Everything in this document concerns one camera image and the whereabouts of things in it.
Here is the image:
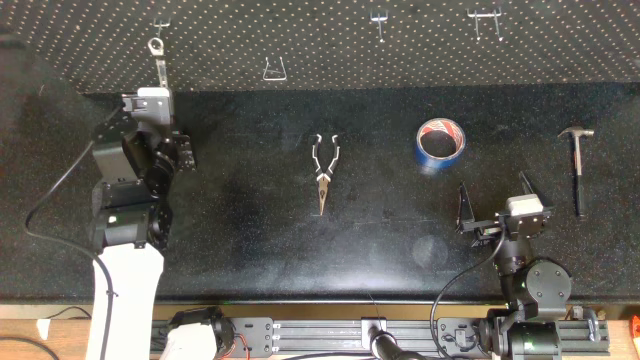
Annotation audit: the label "black pegboard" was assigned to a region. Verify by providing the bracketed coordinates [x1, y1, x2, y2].
[0, 0, 640, 95]

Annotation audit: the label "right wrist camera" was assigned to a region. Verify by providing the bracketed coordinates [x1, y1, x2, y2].
[502, 193, 547, 237]

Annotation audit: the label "roll of blue tape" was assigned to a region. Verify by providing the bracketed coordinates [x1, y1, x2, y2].
[414, 117, 468, 172]

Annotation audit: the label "wrench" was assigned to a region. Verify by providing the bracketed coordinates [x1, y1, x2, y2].
[146, 36, 170, 90]

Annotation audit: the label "mounting rail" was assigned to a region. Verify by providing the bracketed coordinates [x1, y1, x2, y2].
[149, 304, 613, 360]

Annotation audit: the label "hammer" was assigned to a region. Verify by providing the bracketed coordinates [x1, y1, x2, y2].
[556, 125, 596, 219]

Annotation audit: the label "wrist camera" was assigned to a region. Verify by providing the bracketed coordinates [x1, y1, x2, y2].
[502, 193, 547, 237]
[135, 86, 175, 126]

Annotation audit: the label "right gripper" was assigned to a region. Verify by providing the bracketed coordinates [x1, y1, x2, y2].
[454, 170, 555, 247]

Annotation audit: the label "pliers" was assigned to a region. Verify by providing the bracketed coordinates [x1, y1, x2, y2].
[310, 133, 342, 218]

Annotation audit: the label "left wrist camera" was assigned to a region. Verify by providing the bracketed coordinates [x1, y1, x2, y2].
[135, 86, 175, 126]

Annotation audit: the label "black cable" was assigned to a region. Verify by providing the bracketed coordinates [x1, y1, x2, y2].
[429, 229, 507, 360]
[23, 102, 126, 360]

